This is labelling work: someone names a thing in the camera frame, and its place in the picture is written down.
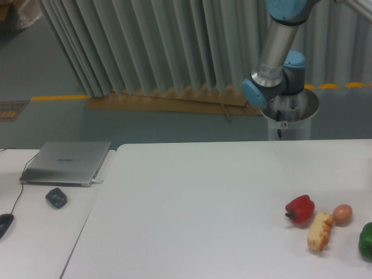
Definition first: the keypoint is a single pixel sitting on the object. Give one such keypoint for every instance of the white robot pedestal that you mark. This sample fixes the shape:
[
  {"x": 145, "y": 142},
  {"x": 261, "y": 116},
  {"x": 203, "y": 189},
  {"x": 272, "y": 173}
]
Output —
[{"x": 289, "y": 117}]

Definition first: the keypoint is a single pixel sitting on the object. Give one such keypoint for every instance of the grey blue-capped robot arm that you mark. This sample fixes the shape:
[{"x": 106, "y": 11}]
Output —
[{"x": 279, "y": 52}]

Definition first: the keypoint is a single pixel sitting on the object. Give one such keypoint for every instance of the yellow corn cob piece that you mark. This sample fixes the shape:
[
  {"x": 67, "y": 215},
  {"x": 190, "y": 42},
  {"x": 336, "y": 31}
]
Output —
[{"x": 320, "y": 231}]

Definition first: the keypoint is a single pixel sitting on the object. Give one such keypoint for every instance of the brown egg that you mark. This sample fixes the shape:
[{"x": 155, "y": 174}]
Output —
[{"x": 342, "y": 214}]

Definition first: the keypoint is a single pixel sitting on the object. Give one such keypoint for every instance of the green bell pepper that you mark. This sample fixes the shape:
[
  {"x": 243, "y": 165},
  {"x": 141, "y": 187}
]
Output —
[{"x": 365, "y": 241}]

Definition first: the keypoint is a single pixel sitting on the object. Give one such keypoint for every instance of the small black controller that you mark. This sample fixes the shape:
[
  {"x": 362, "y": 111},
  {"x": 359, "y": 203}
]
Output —
[{"x": 57, "y": 198}]

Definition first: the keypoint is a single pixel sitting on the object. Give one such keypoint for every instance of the black computer mouse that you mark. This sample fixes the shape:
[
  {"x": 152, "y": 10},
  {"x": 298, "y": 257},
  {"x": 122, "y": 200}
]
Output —
[{"x": 6, "y": 221}]

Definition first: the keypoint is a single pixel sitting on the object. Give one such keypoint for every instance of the white usb plug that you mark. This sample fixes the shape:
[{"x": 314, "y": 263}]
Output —
[{"x": 98, "y": 181}]

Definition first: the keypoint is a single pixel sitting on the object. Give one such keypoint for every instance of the silver closed laptop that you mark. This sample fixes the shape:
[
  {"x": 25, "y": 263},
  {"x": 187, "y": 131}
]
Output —
[{"x": 66, "y": 163}]

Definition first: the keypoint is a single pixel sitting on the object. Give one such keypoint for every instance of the brown cardboard sheet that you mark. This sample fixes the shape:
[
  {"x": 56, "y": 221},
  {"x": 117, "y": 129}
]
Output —
[{"x": 229, "y": 102}]

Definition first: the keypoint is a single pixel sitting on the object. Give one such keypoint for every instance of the red bell pepper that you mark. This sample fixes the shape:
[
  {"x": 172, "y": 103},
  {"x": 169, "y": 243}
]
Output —
[{"x": 300, "y": 209}]

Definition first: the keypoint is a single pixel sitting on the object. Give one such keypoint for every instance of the pale green pleated curtain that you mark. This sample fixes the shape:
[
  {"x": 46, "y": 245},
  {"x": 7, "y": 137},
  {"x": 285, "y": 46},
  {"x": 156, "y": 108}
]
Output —
[{"x": 157, "y": 45}]

